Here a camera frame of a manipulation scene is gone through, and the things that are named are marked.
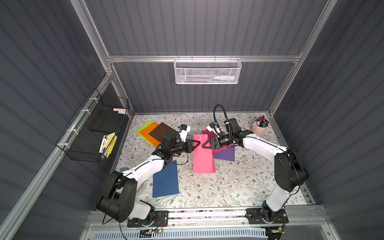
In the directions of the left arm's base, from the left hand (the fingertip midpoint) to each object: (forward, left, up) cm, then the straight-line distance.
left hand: (199, 143), depth 79 cm
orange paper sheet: (+23, +39, -20) cm, 49 cm away
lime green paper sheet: (+28, +43, -20) cm, 55 cm away
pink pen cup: (+19, -41, -9) cm, 47 cm away
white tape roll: (-18, +32, -17) cm, 40 cm away
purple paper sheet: (+5, -19, -21) cm, 29 cm away
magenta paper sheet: (-7, -2, -7) cm, 10 cm away
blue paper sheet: (-14, +19, -19) cm, 31 cm away
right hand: (0, -4, -3) cm, 5 cm away
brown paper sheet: (+26, +28, -21) cm, 44 cm away
